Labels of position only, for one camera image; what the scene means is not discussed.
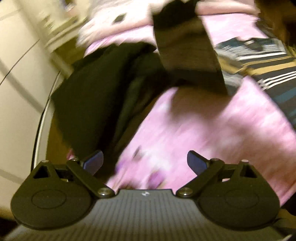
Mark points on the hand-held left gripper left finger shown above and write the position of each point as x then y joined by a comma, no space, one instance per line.
93,162

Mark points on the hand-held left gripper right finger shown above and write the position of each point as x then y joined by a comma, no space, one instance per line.
196,162

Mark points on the black pants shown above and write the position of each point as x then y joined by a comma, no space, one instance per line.
92,92

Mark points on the dark striped shirt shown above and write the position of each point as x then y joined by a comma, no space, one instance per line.
266,69

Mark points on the pink floral blanket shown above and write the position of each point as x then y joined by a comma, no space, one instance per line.
196,127

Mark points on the white sliding wardrobe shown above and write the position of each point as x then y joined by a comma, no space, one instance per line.
18,69

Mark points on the white bedside table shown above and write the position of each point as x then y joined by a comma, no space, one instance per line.
57,30

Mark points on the pale pink duvet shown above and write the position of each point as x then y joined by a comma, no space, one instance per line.
104,25

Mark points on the black phone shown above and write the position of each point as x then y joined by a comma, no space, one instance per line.
119,18

